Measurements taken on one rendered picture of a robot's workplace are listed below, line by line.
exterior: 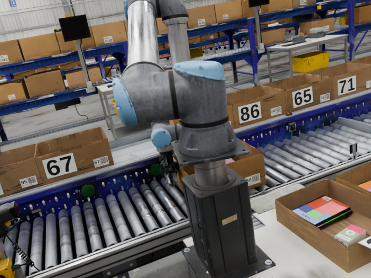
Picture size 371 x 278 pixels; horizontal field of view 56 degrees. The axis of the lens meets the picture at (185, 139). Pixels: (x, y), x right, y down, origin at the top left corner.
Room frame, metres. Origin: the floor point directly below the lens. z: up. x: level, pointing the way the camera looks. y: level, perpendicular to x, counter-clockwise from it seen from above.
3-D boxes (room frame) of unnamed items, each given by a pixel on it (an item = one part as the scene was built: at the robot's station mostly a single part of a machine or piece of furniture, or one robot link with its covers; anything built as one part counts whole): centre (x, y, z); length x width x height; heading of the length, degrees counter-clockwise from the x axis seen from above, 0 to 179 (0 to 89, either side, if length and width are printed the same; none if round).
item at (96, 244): (1.52, 0.53, 0.72); 0.52 x 0.05 x 0.05; 17
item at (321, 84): (2.43, -0.84, 0.96); 0.39 x 0.29 x 0.17; 107
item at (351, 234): (1.03, -0.51, 0.78); 0.10 x 0.06 x 0.05; 119
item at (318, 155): (1.91, -0.71, 0.72); 0.52 x 0.05 x 0.05; 17
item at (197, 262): (1.08, -0.07, 0.91); 0.26 x 0.26 x 0.33; 17
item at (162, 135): (1.54, 0.10, 1.12); 0.12 x 0.12 x 0.09; 0
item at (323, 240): (1.12, -0.50, 0.80); 0.38 x 0.28 x 0.10; 19
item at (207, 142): (1.07, -0.07, 1.25); 0.19 x 0.19 x 0.10
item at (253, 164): (1.67, -0.14, 0.83); 0.39 x 0.29 x 0.17; 105
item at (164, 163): (1.65, 0.10, 0.94); 0.09 x 0.08 x 0.12; 17
